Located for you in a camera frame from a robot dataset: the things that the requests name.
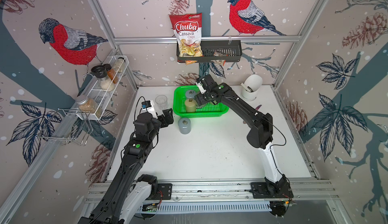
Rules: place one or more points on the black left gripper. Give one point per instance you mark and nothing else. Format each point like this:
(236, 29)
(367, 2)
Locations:
(170, 119)

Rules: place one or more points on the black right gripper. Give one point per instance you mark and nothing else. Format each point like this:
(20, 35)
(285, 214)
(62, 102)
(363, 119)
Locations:
(198, 100)

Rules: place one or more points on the blue-grey tea canister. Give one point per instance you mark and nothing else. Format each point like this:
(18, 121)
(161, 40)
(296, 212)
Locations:
(184, 125)

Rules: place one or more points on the yellow-green tea canister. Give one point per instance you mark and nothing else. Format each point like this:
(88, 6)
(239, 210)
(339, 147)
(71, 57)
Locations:
(190, 105)

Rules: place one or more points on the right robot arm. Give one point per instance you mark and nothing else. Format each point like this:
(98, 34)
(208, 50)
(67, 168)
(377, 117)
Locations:
(260, 134)

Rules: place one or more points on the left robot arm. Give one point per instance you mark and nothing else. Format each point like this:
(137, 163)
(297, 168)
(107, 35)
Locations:
(128, 191)

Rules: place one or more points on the blue-grey canister in basket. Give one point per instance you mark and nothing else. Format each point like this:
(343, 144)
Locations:
(190, 94)

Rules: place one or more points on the green plastic basket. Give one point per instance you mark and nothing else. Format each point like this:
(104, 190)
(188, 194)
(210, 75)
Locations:
(209, 110)

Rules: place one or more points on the clear drinking glass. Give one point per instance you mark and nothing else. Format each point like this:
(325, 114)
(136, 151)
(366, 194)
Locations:
(162, 102)

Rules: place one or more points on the small snack packet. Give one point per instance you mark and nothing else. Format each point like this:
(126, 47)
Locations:
(219, 61)

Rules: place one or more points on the white utensil holder cup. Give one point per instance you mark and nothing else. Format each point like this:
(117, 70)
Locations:
(254, 82)

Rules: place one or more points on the red cassava chips bag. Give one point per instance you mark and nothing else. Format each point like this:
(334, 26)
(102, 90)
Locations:
(188, 32)

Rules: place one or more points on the orange spice bottle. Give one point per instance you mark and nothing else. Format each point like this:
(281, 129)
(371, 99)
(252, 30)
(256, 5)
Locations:
(111, 73)

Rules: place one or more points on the pale spice jar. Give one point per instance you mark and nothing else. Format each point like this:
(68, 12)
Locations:
(119, 65)

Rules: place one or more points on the silver lid grain jar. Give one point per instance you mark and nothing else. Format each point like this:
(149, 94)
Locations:
(86, 104)

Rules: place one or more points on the black lid spice jar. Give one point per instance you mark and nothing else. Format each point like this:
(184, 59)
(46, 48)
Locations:
(104, 82)

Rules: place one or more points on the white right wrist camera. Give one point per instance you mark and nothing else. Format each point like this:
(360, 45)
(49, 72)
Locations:
(201, 87)

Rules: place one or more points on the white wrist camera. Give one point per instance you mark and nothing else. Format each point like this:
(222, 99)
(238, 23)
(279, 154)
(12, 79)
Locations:
(201, 87)
(148, 106)

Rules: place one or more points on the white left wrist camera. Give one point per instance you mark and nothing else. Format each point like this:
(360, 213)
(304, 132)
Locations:
(148, 106)

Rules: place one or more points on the white utensil handle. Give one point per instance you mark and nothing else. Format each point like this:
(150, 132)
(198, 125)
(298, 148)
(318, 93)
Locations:
(247, 88)

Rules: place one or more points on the black wall basket shelf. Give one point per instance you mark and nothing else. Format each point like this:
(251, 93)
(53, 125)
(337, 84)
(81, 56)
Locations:
(231, 48)

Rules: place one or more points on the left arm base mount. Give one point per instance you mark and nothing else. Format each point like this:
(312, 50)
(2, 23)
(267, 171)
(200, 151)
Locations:
(160, 192)

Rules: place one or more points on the white wire spice rack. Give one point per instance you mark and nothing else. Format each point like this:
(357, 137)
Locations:
(102, 98)

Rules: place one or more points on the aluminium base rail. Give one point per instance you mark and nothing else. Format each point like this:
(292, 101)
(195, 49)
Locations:
(199, 196)

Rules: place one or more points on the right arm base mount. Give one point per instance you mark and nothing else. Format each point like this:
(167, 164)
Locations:
(278, 190)

